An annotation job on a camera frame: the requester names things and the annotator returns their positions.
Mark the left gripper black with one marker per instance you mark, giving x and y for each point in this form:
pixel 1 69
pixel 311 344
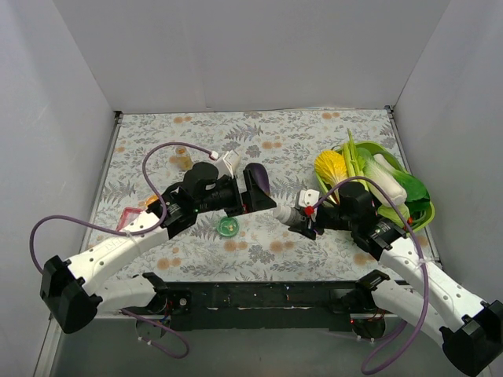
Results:
pixel 240 196

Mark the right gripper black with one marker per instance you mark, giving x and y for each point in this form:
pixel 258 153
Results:
pixel 309 224

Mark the white vitamin B bottle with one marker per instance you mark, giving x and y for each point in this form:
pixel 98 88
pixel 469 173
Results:
pixel 289 216

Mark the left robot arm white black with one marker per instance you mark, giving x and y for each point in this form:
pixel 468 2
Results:
pixel 74 289

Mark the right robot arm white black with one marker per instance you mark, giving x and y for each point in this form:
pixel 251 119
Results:
pixel 467 327

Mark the green round pill container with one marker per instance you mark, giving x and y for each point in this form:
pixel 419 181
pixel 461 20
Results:
pixel 228 227

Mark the purple eggplant toy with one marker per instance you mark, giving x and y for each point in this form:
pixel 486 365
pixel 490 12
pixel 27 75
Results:
pixel 260 176

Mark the yellow napa cabbage toy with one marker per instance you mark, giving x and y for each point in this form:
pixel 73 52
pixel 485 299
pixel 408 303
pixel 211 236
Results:
pixel 331 168

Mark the green celery stalk toy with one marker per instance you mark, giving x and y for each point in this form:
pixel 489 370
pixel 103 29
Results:
pixel 354 162

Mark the round green cabbage toy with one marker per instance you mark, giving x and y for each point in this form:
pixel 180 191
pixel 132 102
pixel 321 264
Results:
pixel 391 214

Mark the orange round pill container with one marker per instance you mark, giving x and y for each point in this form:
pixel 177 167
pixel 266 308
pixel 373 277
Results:
pixel 150 200

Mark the pink rectangular pill box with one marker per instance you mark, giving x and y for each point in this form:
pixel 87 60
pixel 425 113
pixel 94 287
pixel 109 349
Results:
pixel 128 215

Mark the green leafy vegetable toy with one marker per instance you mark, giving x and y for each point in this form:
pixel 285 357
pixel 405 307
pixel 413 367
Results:
pixel 417 195

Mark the green plastic basket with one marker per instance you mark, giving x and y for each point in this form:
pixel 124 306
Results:
pixel 367 150

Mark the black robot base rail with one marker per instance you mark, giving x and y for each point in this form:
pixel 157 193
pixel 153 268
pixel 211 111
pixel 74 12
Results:
pixel 332 305

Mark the aluminium frame rail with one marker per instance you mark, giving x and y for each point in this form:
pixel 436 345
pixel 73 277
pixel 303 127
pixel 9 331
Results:
pixel 97 350

